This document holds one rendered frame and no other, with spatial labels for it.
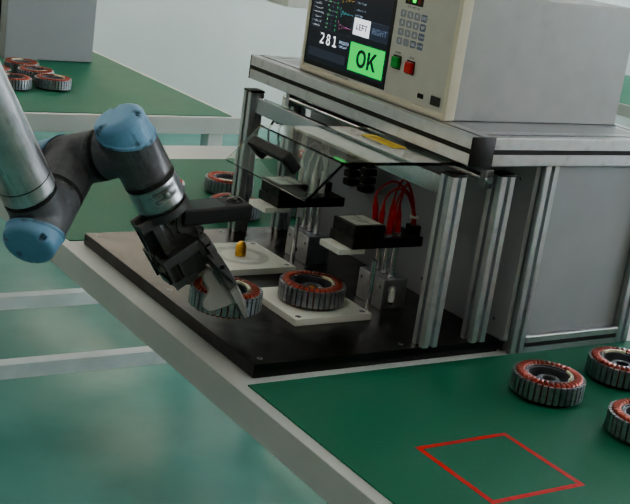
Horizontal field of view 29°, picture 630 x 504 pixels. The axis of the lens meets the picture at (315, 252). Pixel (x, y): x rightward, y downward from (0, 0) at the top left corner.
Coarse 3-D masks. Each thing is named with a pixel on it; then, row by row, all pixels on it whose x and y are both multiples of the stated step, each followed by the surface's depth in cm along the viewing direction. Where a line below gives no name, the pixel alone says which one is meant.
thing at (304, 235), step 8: (288, 232) 231; (304, 232) 228; (312, 232) 228; (320, 232) 229; (288, 240) 231; (304, 240) 226; (312, 240) 226; (288, 248) 231; (296, 248) 229; (304, 248) 226; (312, 248) 226; (320, 248) 227; (296, 256) 229; (304, 256) 226; (312, 256) 227; (320, 256) 228
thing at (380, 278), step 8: (360, 272) 212; (368, 272) 210; (376, 272) 210; (360, 280) 212; (368, 280) 210; (376, 280) 208; (384, 280) 206; (392, 280) 207; (400, 280) 208; (360, 288) 212; (376, 288) 208; (384, 288) 206; (400, 288) 208; (360, 296) 212; (376, 296) 208; (384, 296) 207; (400, 296) 209; (376, 304) 208; (384, 304) 208; (392, 304) 209; (400, 304) 210
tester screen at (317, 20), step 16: (320, 0) 220; (336, 0) 216; (352, 0) 212; (368, 0) 208; (384, 0) 204; (320, 16) 220; (336, 16) 216; (352, 16) 212; (368, 16) 208; (384, 16) 204; (336, 32) 216; (352, 32) 212; (320, 48) 221; (384, 48) 205; (336, 64) 217; (384, 64) 205
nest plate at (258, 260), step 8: (216, 248) 224; (224, 248) 225; (232, 248) 226; (248, 248) 227; (256, 248) 228; (264, 248) 229; (224, 256) 220; (232, 256) 221; (248, 256) 222; (256, 256) 223; (264, 256) 224; (272, 256) 225; (208, 264) 217; (232, 264) 216; (240, 264) 217; (248, 264) 218; (256, 264) 218; (264, 264) 219; (272, 264) 220; (280, 264) 221; (288, 264) 221; (232, 272) 214; (240, 272) 214; (248, 272) 215; (256, 272) 216; (264, 272) 217; (272, 272) 218; (280, 272) 219
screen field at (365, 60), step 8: (352, 48) 212; (360, 48) 210; (368, 48) 209; (352, 56) 213; (360, 56) 211; (368, 56) 209; (376, 56) 207; (384, 56) 205; (352, 64) 213; (360, 64) 211; (368, 64) 209; (376, 64) 207; (360, 72) 211; (368, 72) 209; (376, 72) 207
